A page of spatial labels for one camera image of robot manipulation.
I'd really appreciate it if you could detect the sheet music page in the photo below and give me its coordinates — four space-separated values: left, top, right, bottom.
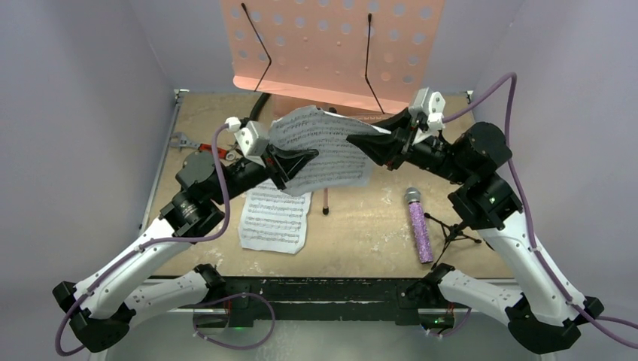
238 180 311 254
269 106 389 196

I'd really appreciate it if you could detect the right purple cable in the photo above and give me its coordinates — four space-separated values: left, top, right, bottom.
441 72 638 344

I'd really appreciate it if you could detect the pink plastic storage box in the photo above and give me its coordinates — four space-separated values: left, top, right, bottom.
272 96 393 124

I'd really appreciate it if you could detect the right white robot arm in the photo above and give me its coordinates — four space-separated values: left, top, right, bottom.
348 113 604 354

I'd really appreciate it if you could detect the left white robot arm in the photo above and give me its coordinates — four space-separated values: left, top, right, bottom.
53 145 318 353

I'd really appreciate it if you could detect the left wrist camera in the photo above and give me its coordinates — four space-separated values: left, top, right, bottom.
225 117 269 162

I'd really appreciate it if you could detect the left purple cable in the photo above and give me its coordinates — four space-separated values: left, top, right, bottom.
53 124 246 358

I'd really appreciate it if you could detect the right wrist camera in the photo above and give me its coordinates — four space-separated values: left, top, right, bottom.
408 87 446 132

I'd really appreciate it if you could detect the aluminium table frame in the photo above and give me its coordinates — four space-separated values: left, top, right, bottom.
67 88 578 354

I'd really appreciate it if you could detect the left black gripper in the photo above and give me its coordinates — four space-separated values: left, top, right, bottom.
211 132 317 205

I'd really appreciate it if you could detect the red handled adjustable wrench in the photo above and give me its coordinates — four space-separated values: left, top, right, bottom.
169 132 240 161

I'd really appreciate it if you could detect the black curved hose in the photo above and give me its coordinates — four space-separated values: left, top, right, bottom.
246 92 272 123

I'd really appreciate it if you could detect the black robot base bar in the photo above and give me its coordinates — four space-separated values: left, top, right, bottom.
175 276 472 327

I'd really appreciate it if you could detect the purple cable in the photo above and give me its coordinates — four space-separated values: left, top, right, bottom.
53 124 246 358
441 72 638 344

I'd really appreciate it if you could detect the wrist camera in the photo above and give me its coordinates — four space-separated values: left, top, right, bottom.
225 117 269 162
408 87 446 132

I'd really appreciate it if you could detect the pink folding music stand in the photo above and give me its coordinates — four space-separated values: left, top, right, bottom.
219 0 447 216

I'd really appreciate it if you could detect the purple glitter microphone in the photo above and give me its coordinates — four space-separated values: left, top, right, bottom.
404 187 433 264

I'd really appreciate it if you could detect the black microphone tripod stand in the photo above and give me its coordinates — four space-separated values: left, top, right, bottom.
424 213 483 270

